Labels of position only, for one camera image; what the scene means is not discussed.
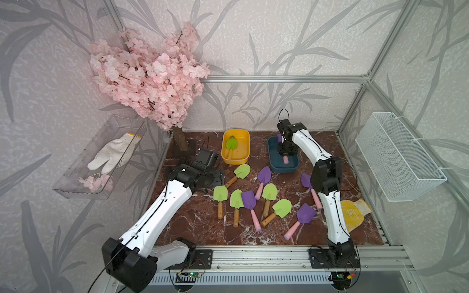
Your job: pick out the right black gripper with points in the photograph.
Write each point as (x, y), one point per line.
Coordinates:
(279, 151)

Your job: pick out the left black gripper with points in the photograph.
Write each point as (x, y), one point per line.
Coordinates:
(219, 177)

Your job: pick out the purple shovel pink handle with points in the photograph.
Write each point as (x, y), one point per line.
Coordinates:
(305, 181)
(264, 177)
(304, 216)
(249, 202)
(285, 158)

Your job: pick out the large green shovel blue tip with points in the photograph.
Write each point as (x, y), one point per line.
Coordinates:
(231, 145)

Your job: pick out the yellow plastic storage box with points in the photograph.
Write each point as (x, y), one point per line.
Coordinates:
(241, 153)

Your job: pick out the green shovel wooden handle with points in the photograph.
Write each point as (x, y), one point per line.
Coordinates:
(220, 195)
(282, 208)
(236, 202)
(269, 194)
(240, 172)

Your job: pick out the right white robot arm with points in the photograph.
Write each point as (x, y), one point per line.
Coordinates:
(325, 180)

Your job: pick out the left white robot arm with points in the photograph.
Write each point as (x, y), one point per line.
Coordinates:
(133, 259)

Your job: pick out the dark teal storage box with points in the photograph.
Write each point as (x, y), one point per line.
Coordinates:
(277, 161)

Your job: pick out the white cotton glove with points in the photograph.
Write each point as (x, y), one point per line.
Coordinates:
(115, 153)

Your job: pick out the yellow dotted work glove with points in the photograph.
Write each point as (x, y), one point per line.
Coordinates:
(354, 213)

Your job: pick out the pink cherry blossom tree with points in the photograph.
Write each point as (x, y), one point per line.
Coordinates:
(159, 85)

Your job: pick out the pink blossom sprig on shelf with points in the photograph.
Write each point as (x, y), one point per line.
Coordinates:
(97, 183)

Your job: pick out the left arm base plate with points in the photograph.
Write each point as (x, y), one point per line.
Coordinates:
(197, 259)

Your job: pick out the clear acrylic wall shelf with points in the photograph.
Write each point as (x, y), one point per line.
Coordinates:
(96, 171)

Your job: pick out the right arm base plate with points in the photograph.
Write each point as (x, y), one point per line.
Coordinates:
(321, 258)

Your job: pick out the white wire mesh basket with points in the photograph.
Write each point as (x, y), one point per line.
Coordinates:
(402, 167)

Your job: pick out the aluminium front rail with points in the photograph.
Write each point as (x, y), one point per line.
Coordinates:
(296, 258)

